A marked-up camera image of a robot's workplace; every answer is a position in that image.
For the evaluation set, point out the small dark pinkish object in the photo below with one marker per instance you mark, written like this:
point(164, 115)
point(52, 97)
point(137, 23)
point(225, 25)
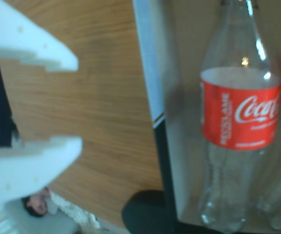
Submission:
point(36, 207)

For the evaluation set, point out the black round object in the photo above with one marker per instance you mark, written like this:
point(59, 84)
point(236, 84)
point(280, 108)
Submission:
point(142, 212)

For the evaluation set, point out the grey cardboard box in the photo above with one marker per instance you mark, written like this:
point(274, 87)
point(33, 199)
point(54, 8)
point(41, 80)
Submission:
point(152, 61)

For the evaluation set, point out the clear bottle Coca-Cola logo label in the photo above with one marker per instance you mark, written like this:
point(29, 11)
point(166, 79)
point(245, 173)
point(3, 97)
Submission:
point(240, 109)

